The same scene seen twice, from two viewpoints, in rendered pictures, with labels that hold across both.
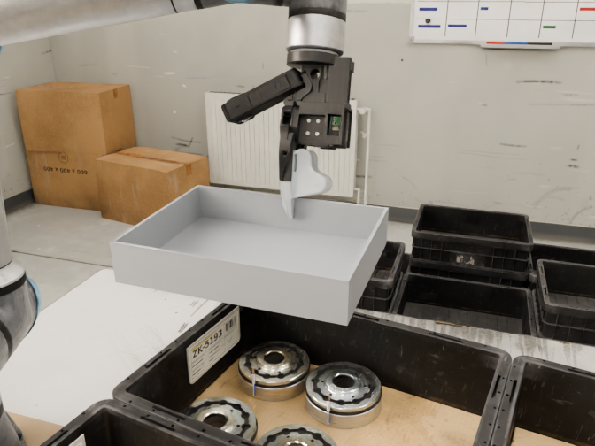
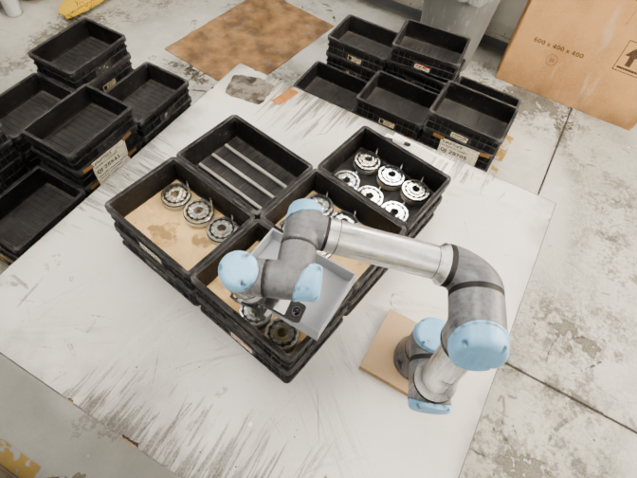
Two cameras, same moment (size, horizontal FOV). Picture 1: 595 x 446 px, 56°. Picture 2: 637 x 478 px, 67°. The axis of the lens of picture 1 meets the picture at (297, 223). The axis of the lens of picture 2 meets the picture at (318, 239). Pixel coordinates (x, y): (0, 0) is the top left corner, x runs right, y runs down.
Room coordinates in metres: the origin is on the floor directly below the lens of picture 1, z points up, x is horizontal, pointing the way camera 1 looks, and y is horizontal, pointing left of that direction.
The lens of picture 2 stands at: (1.22, 0.15, 2.19)
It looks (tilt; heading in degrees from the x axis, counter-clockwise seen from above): 56 degrees down; 185
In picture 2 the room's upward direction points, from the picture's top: 8 degrees clockwise
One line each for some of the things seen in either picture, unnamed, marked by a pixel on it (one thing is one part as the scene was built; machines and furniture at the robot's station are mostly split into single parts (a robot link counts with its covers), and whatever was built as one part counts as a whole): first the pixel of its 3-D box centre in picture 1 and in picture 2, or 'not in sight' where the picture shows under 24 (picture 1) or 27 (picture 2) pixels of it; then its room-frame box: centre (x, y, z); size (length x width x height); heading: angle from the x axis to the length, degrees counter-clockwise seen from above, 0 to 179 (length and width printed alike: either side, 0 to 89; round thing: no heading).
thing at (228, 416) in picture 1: (214, 422); not in sight; (0.55, 0.10, 0.86); 0.05 x 0.05 x 0.01
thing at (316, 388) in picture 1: (343, 385); (255, 310); (0.62, -0.06, 0.86); 0.10 x 0.10 x 0.01
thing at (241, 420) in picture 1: (215, 425); not in sight; (0.55, 0.10, 0.86); 0.10 x 0.10 x 0.01
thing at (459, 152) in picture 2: not in sight; (456, 155); (-0.69, 0.64, 0.41); 0.31 x 0.02 x 0.16; 72
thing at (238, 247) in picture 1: (258, 242); (293, 281); (0.61, 0.05, 1.07); 0.27 x 0.20 x 0.05; 71
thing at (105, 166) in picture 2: not in sight; (112, 161); (-0.17, -1.02, 0.41); 0.31 x 0.02 x 0.16; 162
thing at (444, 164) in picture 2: not in sight; (411, 160); (-0.29, 0.37, 0.70); 0.33 x 0.23 x 0.01; 72
